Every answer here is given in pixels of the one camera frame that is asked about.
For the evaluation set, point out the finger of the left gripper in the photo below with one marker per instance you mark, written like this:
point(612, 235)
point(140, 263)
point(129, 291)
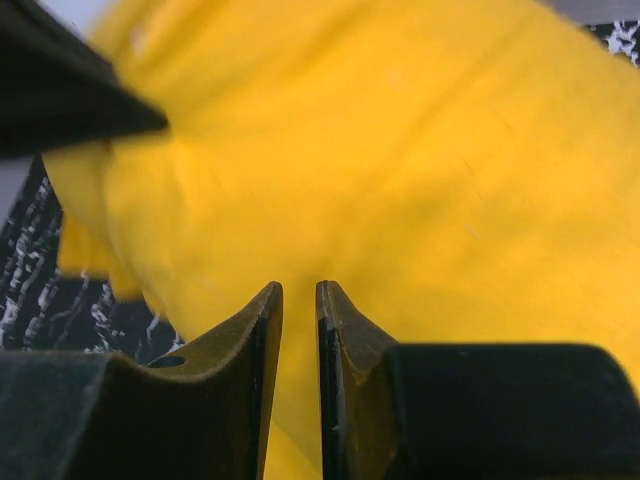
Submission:
point(56, 91)

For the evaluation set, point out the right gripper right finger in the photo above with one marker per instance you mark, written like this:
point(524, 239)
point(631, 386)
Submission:
point(393, 410)

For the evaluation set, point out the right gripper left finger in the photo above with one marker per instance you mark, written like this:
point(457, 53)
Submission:
point(200, 412)

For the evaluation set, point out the yellow Pikachu pillowcase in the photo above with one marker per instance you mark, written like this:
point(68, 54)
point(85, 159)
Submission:
point(467, 171)

